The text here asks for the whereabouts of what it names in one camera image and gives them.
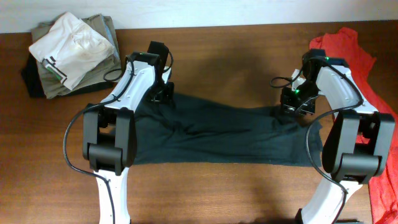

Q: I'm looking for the dark green t-shirt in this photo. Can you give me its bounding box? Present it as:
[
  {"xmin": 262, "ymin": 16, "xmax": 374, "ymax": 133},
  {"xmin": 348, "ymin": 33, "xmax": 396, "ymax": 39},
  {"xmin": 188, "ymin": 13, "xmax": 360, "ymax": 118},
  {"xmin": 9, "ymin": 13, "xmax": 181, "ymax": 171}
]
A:
[{"xmin": 134, "ymin": 94, "xmax": 323, "ymax": 167}]

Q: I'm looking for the red t-shirt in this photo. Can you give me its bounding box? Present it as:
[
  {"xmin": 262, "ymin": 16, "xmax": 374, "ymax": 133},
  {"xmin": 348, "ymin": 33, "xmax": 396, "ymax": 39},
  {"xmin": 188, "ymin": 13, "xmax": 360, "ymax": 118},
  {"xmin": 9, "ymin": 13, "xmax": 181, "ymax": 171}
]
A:
[{"xmin": 308, "ymin": 27, "xmax": 398, "ymax": 224}]

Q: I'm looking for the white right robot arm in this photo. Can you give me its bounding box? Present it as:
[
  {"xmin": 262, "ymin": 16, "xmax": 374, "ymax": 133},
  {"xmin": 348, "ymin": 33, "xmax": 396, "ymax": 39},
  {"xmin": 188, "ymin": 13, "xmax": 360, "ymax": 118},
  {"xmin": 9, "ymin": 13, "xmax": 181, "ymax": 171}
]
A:
[{"xmin": 280, "ymin": 49, "xmax": 396, "ymax": 224}]

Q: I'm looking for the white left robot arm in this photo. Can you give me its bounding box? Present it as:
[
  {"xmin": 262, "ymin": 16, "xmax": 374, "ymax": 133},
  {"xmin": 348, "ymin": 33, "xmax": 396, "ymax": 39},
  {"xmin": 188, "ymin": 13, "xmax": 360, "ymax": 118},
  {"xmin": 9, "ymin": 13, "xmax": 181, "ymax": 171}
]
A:
[{"xmin": 83, "ymin": 52, "xmax": 171, "ymax": 223}]

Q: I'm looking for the olive folded garment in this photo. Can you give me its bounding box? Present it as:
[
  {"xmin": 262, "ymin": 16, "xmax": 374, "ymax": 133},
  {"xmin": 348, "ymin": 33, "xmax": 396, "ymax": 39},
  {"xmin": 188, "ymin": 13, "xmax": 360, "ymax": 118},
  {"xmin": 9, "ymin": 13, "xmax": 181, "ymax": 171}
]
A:
[{"xmin": 36, "ymin": 14, "xmax": 121, "ymax": 99}]

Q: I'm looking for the light blue folded garment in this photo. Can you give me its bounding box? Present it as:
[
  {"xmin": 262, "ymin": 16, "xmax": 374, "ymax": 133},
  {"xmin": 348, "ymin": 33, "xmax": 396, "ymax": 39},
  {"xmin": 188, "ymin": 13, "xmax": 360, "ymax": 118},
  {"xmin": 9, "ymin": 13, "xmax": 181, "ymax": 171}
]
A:
[{"xmin": 102, "ymin": 16, "xmax": 120, "ymax": 60}]

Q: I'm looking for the white folded t-shirt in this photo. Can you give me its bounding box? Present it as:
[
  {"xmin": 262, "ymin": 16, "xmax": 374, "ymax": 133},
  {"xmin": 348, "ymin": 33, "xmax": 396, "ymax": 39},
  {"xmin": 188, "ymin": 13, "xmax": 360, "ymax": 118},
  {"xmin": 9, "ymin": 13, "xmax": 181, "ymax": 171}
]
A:
[{"xmin": 29, "ymin": 12, "xmax": 114, "ymax": 90}]

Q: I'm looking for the black folded garment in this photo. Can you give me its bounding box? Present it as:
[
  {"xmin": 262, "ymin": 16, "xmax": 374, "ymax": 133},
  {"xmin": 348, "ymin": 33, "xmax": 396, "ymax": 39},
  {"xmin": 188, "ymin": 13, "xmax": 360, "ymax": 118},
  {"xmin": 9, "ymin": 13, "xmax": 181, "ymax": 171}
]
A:
[{"xmin": 21, "ymin": 54, "xmax": 113, "ymax": 98}]

